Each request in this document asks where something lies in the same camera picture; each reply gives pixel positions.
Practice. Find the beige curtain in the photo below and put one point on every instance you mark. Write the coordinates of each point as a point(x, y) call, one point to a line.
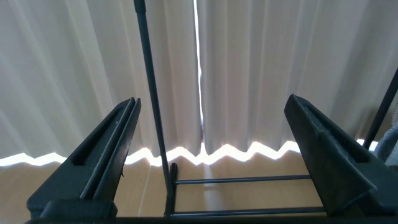
point(77, 77)

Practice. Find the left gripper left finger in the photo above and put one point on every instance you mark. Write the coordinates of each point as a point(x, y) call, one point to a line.
point(102, 161)

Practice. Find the black clothes rack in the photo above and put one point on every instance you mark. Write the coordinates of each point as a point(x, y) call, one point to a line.
point(153, 90)

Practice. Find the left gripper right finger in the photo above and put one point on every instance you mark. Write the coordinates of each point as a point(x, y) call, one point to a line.
point(335, 161)

